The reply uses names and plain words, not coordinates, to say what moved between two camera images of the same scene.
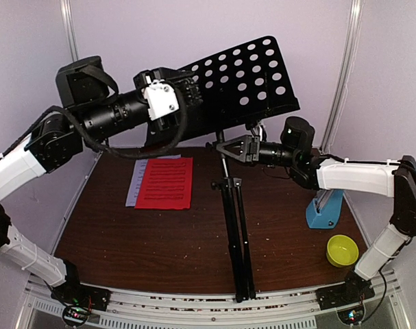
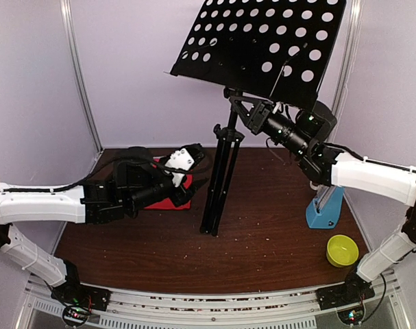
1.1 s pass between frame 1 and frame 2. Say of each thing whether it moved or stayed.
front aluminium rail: stayed
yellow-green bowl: stayed
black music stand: moved
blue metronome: stayed
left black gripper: moved
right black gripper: moved
